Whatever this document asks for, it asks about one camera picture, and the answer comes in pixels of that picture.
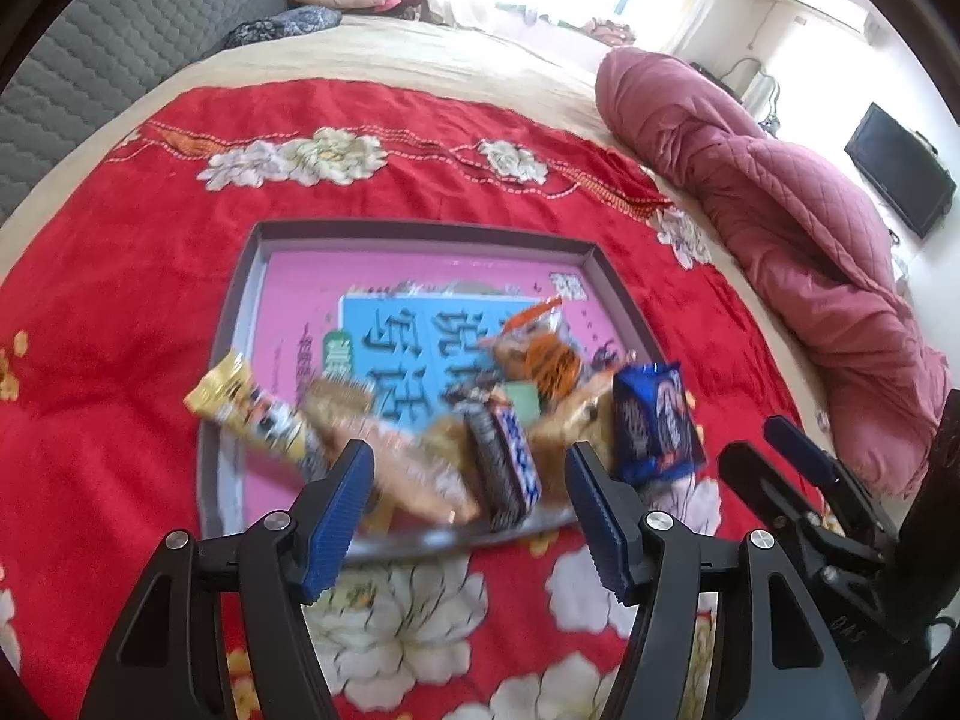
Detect orange packet of round snacks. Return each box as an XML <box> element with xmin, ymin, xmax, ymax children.
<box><xmin>486</xmin><ymin>295</ymin><xmax>587</xmax><ymax>400</ymax></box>

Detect black chocolate bar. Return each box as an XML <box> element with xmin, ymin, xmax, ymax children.
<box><xmin>460</xmin><ymin>400</ymin><xmax>542</xmax><ymax>531</ymax></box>

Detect pink book with blue label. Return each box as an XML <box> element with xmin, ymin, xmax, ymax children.
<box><xmin>247</xmin><ymin>247</ymin><xmax>623</xmax><ymax>533</ymax></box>

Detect black flat television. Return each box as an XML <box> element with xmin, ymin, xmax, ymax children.
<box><xmin>844</xmin><ymin>101</ymin><xmax>959</xmax><ymax>241</ymax></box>

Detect pale green snack packet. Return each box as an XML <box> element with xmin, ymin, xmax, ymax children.
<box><xmin>501</xmin><ymin>381</ymin><xmax>542</xmax><ymax>422</ymax></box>

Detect pile of colourful clothes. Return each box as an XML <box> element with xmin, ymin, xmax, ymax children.
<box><xmin>583</xmin><ymin>15</ymin><xmax>640</xmax><ymax>47</ymax></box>

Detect dark floral pillow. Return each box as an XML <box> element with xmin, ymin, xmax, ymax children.
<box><xmin>225</xmin><ymin>6</ymin><xmax>344</xmax><ymax>50</ymax></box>

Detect red floral blanket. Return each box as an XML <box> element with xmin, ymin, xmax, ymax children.
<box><xmin>0</xmin><ymin>82</ymin><xmax>863</xmax><ymax>720</ymax></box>

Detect grey quilted headboard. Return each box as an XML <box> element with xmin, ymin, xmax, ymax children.
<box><xmin>0</xmin><ymin>0</ymin><xmax>293</xmax><ymax>233</ymax></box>

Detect shallow brown cardboard box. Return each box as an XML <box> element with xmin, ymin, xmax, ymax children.
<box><xmin>196</xmin><ymin>219</ymin><xmax>668</xmax><ymax>563</ymax></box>

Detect clear pastry packet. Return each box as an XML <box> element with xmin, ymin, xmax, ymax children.
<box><xmin>306</xmin><ymin>375</ymin><xmax>482</xmax><ymax>527</ymax></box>

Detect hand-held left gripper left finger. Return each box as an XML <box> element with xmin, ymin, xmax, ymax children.
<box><xmin>79</xmin><ymin>439</ymin><xmax>376</xmax><ymax>720</ymax></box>

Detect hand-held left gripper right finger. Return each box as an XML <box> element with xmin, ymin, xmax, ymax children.
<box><xmin>565</xmin><ymin>441</ymin><xmax>856</xmax><ymax>720</ymax></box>

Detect white air conditioner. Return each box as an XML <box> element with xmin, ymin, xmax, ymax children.
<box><xmin>784</xmin><ymin>0</ymin><xmax>872</xmax><ymax>36</ymax></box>

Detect blue cookie packet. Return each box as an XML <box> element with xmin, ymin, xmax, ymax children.
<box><xmin>611</xmin><ymin>362</ymin><xmax>707</xmax><ymax>486</ymax></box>

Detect metal kettle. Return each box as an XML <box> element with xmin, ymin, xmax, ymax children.
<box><xmin>741</xmin><ymin>71</ymin><xmax>782</xmax><ymax>137</ymax></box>

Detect long yellow candy packet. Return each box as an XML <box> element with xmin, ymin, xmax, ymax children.
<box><xmin>184</xmin><ymin>351</ymin><xmax>332</xmax><ymax>482</ymax></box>

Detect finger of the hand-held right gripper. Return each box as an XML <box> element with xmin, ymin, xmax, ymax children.
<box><xmin>718</xmin><ymin>442</ymin><xmax>833</xmax><ymax>541</ymax></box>
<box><xmin>763</xmin><ymin>415</ymin><xmax>897</xmax><ymax>541</ymax></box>

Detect pink quilted duvet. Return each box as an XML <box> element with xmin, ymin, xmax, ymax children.
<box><xmin>595</xmin><ymin>47</ymin><xmax>950</xmax><ymax>496</ymax></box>

